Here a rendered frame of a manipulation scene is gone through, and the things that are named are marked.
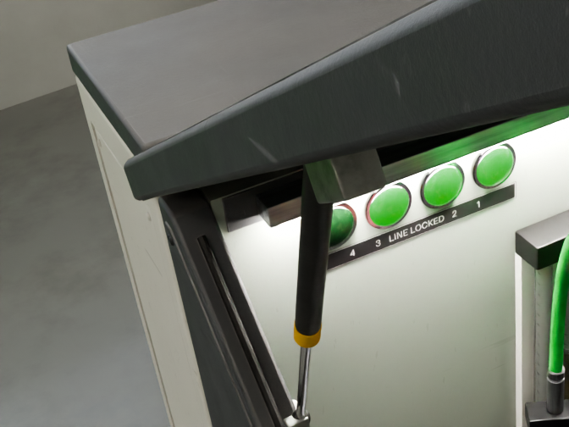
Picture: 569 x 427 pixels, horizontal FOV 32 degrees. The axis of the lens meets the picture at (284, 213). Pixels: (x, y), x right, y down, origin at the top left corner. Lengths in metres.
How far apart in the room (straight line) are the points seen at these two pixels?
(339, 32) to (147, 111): 0.22
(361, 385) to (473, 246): 0.19
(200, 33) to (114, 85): 0.13
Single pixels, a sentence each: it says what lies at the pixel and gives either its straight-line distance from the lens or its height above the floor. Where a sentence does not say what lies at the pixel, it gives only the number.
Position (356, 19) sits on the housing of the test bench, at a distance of 1.05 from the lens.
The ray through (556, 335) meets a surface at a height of 1.21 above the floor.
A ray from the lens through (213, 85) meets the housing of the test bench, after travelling 0.95.
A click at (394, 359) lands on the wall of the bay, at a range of 1.07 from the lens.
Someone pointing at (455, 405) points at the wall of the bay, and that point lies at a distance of 1.17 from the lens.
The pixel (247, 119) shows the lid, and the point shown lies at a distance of 0.47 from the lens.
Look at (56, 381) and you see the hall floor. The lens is 3.02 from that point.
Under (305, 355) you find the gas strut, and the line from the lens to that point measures 0.72.
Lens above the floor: 1.90
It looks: 33 degrees down
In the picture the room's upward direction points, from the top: 9 degrees counter-clockwise
